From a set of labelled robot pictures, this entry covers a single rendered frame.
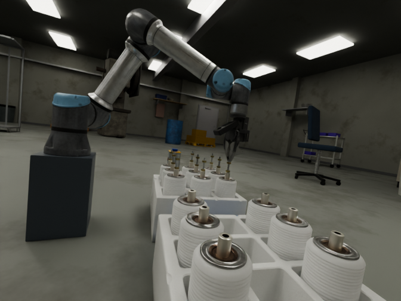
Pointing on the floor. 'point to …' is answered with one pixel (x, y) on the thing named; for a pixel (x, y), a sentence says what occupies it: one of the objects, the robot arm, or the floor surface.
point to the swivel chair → (314, 116)
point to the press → (116, 115)
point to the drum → (173, 132)
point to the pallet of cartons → (197, 137)
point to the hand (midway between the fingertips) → (228, 158)
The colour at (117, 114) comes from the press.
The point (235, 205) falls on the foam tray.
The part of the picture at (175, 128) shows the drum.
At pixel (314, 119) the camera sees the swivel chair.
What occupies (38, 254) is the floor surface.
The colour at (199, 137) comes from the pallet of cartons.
